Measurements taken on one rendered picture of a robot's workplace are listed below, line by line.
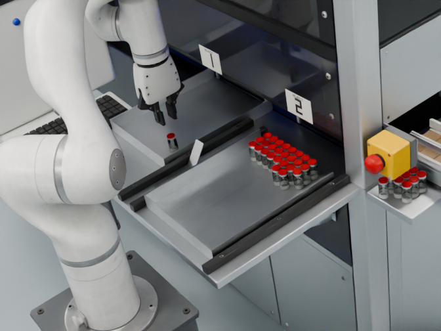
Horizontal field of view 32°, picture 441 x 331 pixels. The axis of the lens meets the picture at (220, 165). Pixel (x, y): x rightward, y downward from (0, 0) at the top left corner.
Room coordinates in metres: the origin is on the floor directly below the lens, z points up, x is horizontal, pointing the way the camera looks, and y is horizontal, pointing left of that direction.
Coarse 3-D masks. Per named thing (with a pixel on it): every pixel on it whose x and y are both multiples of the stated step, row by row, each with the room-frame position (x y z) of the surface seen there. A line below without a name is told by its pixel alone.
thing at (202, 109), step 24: (192, 96) 1.83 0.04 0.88; (216, 96) 1.80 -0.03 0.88; (240, 96) 1.78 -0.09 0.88; (120, 120) 1.75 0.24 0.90; (144, 120) 1.75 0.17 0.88; (168, 120) 1.73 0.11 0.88; (192, 120) 1.71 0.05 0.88; (216, 120) 1.68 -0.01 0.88; (240, 120) 1.63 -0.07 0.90; (144, 144) 1.59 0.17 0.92; (168, 144) 1.62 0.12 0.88; (192, 144) 1.56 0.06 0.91
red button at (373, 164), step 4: (368, 156) 1.24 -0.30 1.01; (372, 156) 1.24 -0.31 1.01; (376, 156) 1.24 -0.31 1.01; (368, 160) 1.23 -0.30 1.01; (372, 160) 1.23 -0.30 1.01; (376, 160) 1.23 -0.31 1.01; (380, 160) 1.23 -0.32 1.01; (364, 164) 1.25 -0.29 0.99; (368, 164) 1.23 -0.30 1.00; (372, 164) 1.22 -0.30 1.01; (376, 164) 1.22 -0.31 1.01; (380, 164) 1.22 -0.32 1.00; (368, 168) 1.23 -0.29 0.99; (372, 168) 1.22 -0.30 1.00; (376, 168) 1.22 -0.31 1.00; (380, 168) 1.22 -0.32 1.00; (372, 172) 1.22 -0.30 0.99; (376, 172) 1.22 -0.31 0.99
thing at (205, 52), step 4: (200, 48) 1.79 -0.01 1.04; (204, 48) 1.77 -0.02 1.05; (200, 52) 1.79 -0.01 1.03; (204, 52) 1.78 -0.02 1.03; (208, 52) 1.76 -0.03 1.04; (212, 52) 1.74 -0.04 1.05; (204, 56) 1.78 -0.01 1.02; (208, 56) 1.76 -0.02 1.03; (212, 56) 1.75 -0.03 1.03; (216, 56) 1.73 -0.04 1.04; (204, 60) 1.78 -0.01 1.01; (208, 60) 1.77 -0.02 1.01; (216, 60) 1.73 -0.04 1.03; (204, 64) 1.79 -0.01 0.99; (208, 64) 1.77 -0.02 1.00; (216, 64) 1.74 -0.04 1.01; (212, 68) 1.76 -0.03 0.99; (216, 68) 1.74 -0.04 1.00; (220, 68) 1.72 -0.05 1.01; (220, 72) 1.72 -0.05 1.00
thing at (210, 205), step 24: (240, 144) 1.53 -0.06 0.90; (192, 168) 1.45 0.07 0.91; (216, 168) 1.48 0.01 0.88; (240, 168) 1.46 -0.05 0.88; (168, 192) 1.42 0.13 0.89; (192, 192) 1.41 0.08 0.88; (216, 192) 1.39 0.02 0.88; (240, 192) 1.37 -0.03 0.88; (264, 192) 1.36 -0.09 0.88; (288, 192) 1.34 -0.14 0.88; (312, 192) 1.31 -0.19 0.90; (168, 216) 1.30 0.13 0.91; (192, 216) 1.32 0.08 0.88; (216, 216) 1.31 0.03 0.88; (240, 216) 1.29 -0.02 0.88; (264, 216) 1.24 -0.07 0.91; (192, 240) 1.23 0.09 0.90; (216, 240) 1.23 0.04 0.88
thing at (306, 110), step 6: (288, 96) 1.49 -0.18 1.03; (294, 96) 1.47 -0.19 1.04; (288, 102) 1.49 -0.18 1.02; (294, 102) 1.48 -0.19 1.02; (306, 102) 1.44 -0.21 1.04; (288, 108) 1.50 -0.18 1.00; (294, 108) 1.48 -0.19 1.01; (300, 108) 1.46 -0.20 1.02; (306, 108) 1.44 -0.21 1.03; (300, 114) 1.46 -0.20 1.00; (306, 114) 1.44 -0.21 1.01; (306, 120) 1.44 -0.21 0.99
